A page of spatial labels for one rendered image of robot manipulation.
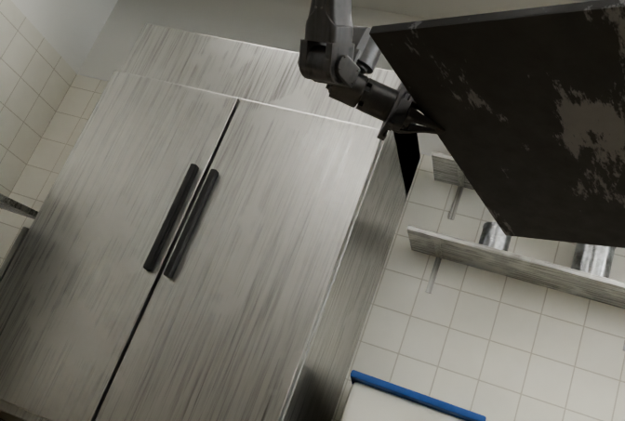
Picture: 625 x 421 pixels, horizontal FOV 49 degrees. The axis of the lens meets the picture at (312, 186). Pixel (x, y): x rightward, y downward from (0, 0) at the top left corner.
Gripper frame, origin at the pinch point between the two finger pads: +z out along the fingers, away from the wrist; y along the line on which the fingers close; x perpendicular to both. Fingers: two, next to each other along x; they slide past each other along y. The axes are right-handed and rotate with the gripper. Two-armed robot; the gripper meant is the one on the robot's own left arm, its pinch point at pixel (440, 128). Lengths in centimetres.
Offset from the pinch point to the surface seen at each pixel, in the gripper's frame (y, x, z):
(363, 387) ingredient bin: 19, -176, 39
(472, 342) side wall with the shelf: -29, -224, 91
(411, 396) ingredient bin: 16, -166, 55
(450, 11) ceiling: -210, -233, 22
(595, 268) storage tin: -74, -184, 122
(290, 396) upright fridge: 35, -165, 12
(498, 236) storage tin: -76, -202, 80
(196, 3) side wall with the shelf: -187, -306, -132
